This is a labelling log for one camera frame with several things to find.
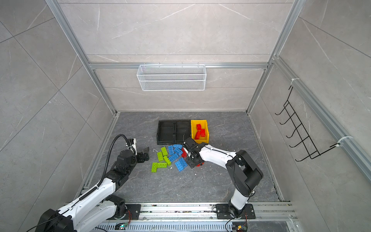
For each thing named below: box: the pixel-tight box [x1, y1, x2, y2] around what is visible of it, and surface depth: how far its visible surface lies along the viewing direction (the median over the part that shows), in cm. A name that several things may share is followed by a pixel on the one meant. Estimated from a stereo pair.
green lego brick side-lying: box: [163, 155, 172, 167], surface depth 92 cm
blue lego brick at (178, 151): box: [173, 147, 183, 156], surface depth 94 cm
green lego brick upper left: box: [156, 151, 164, 162], surface depth 94 cm
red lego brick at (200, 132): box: [194, 123, 206, 140], surface depth 106 cm
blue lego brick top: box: [172, 144, 184, 150], surface depth 100 cm
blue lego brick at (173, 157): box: [168, 153, 180, 162], surface depth 95 cm
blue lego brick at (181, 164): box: [176, 157, 188, 170], surface depth 90 cm
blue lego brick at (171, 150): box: [168, 145, 174, 156], surface depth 99 cm
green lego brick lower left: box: [151, 162, 158, 173], surface depth 91 cm
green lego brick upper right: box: [160, 146, 169, 157], surface depth 96 cm
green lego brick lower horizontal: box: [156, 162, 168, 168], surface depth 92 cm
